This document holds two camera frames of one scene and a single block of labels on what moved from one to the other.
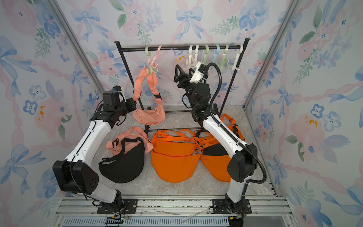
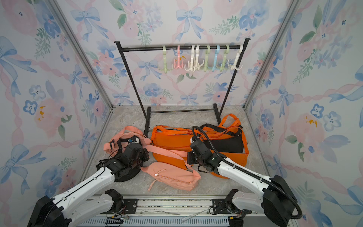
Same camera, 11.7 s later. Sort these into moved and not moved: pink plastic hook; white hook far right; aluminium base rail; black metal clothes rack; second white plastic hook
Moved: pink plastic hook
Not moved: aluminium base rail; second white plastic hook; black metal clothes rack; white hook far right
